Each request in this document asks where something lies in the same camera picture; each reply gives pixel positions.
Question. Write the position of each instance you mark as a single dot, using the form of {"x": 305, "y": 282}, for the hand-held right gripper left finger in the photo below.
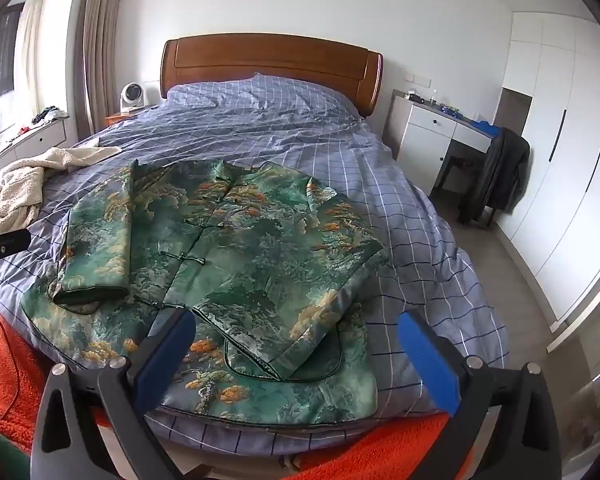
{"x": 165, "y": 360}

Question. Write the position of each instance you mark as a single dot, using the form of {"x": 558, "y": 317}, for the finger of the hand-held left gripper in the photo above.
{"x": 10, "y": 240}

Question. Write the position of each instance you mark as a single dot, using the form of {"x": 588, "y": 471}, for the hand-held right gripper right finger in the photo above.
{"x": 427, "y": 360}

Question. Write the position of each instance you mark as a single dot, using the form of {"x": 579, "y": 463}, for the green landscape print jacket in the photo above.
{"x": 255, "y": 240}

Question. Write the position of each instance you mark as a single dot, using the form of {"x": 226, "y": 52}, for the pile of small clothes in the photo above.
{"x": 47, "y": 115}

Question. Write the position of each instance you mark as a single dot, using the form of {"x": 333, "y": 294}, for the cream fleece blanket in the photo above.
{"x": 20, "y": 180}

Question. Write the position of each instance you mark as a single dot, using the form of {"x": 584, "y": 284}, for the white low drawer cabinet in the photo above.
{"x": 25, "y": 142}

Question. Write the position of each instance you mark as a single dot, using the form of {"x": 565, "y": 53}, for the wooden nightstand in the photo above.
{"x": 122, "y": 117}

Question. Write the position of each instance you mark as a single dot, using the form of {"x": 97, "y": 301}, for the window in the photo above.
{"x": 2, "y": 55}

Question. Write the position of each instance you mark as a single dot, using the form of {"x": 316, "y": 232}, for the person's green garment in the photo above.
{"x": 0, "y": 455}

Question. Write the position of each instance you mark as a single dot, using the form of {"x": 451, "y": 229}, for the wooden chair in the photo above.
{"x": 455, "y": 165}

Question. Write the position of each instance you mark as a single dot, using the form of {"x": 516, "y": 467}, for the white sheer curtain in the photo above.
{"x": 29, "y": 40}

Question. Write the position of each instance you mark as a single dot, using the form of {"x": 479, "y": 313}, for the brown curtain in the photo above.
{"x": 102, "y": 45}

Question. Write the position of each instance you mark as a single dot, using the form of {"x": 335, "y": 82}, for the white desk with drawers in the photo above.
{"x": 422, "y": 135}

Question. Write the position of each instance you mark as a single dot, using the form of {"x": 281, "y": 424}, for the blue item on desk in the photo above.
{"x": 486, "y": 127}

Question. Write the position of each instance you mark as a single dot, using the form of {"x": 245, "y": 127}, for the white wardrobe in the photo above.
{"x": 565, "y": 135}

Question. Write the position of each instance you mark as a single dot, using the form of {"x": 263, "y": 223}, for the black item on desk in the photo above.
{"x": 414, "y": 96}

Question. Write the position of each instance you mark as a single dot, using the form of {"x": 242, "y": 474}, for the blue checked pillow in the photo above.
{"x": 260, "y": 92}

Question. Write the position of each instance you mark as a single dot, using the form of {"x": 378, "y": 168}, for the wooden headboard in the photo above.
{"x": 275, "y": 55}

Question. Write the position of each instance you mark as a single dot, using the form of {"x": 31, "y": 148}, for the white security camera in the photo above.
{"x": 131, "y": 96}

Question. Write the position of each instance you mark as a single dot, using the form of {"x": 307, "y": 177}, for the white wall socket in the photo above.
{"x": 418, "y": 79}

